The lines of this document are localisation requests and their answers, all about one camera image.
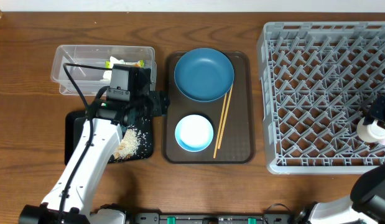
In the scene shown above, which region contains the brown serving tray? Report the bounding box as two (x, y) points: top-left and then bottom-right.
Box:
(162, 52), (255, 164)

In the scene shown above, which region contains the green yellow snack wrapper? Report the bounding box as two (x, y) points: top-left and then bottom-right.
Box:
(105, 60), (144, 68)

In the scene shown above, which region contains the wooden chopstick left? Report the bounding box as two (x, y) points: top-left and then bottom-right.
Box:
(213, 93), (227, 159)

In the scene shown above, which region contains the white tissue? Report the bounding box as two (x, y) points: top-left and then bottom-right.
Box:
(101, 56), (129, 82)

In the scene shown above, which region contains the dark blue plate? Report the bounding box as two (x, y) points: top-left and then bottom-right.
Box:
(174, 48), (235, 102)

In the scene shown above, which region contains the wooden chopstick right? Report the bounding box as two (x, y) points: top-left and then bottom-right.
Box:
(218, 85), (233, 149)

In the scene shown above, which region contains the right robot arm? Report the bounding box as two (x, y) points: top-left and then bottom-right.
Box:
(293, 96), (385, 224)

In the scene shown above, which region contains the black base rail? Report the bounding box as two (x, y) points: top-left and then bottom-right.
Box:
(89, 203), (295, 224)

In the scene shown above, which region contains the clear plastic waste bin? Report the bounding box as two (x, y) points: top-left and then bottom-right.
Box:
(51, 45), (157, 96)

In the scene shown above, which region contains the light blue bowl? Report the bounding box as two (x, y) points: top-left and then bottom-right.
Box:
(175, 114), (214, 152)

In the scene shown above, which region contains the cream plastic cup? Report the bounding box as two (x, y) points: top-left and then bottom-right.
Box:
(356, 118), (385, 143)

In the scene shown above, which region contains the black plastic tray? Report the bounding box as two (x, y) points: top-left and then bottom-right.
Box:
(64, 111), (154, 165)

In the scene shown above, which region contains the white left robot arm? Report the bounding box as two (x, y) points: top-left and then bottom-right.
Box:
(18, 91), (170, 224)

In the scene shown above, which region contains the wooden chopstick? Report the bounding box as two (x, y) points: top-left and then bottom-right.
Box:
(218, 85), (233, 149)
(213, 93), (227, 159)

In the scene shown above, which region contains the grey dishwasher rack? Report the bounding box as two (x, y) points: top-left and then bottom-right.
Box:
(257, 22), (385, 174)

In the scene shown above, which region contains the pile of cooked rice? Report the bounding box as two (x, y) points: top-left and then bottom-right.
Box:
(113, 128), (148, 161)

